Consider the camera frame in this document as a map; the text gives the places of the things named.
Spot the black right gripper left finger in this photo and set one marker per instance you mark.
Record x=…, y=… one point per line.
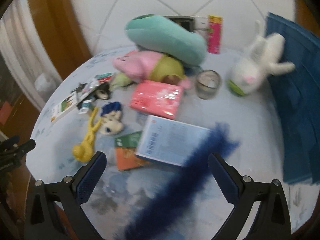
x=42, y=217

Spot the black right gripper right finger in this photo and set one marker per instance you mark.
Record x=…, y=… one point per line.
x=272, y=220

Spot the teal neck pillow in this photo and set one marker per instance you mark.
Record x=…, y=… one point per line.
x=158, y=33

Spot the orange and green booklet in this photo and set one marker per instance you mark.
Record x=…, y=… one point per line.
x=125, y=149

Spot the blue haired character plush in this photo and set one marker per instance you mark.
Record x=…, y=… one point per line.
x=111, y=118

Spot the white card pack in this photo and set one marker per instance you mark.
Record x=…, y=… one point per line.
x=64, y=107

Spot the dark blue fuzzy boa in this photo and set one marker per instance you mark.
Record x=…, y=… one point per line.
x=170, y=203

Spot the small black white figurine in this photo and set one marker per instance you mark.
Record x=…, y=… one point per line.
x=102, y=91

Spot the light blue box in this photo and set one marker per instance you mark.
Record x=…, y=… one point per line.
x=168, y=141

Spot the pink tissue pack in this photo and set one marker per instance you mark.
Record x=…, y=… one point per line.
x=157, y=98

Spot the blue plastic storage crate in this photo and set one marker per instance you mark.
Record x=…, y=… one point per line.
x=297, y=100

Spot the pink and green plush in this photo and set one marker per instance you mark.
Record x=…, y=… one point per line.
x=154, y=66

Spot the white plush rabbit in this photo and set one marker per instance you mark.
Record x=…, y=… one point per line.
x=259, y=60

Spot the glass candle jar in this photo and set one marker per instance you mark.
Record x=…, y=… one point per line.
x=207, y=84

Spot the pink snack canister yellow lid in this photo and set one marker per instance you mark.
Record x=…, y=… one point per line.
x=214, y=33

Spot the black square box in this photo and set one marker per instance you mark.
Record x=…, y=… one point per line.
x=187, y=22

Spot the yellow knotted rope toy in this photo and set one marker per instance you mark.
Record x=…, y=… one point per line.
x=84, y=151

